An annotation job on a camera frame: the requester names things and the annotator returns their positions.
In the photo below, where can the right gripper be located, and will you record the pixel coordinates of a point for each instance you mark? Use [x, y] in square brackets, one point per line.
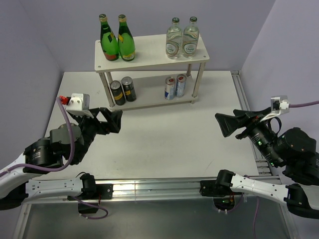
[227, 122]

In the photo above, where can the white two-tier shelf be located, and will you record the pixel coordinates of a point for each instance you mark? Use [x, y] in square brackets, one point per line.
[149, 70]

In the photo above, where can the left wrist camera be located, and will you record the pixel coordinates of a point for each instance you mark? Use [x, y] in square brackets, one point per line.
[77, 104]

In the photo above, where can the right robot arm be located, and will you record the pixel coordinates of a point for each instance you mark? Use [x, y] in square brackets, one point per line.
[291, 154]

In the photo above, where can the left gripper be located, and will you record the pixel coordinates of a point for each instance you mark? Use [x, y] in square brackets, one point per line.
[112, 125]

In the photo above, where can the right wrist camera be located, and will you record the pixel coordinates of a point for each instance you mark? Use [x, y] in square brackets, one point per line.
[280, 105]

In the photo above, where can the aluminium side rail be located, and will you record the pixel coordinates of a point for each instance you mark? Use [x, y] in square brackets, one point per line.
[261, 163]

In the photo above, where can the clear glass bottle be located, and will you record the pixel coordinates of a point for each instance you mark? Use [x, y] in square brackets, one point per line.
[190, 38]
[173, 39]

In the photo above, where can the black can right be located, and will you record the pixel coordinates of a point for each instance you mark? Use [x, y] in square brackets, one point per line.
[128, 88]

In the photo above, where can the green glass bottle front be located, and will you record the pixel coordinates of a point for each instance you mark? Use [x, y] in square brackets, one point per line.
[126, 43]

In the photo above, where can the black can left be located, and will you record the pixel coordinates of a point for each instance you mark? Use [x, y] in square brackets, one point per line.
[118, 94]

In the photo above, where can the clear glass bottle front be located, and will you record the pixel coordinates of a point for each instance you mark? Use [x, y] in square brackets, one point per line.
[190, 38]

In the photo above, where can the green glass bottle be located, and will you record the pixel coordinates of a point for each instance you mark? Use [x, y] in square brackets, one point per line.
[126, 43]
[108, 40]

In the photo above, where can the white blue can shelf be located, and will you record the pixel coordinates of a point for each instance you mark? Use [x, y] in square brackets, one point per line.
[180, 85]

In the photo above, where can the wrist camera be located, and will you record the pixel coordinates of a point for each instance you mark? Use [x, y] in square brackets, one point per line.
[280, 105]
[77, 104]

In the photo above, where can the black can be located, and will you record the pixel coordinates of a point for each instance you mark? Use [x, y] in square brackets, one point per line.
[118, 94]
[128, 88]

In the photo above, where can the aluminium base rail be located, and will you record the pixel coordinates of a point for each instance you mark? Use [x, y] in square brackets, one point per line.
[154, 188]

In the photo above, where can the white blue can front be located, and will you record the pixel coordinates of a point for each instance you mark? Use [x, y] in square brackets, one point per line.
[169, 91]

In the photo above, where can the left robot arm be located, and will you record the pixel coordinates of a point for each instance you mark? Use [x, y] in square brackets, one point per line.
[65, 146]

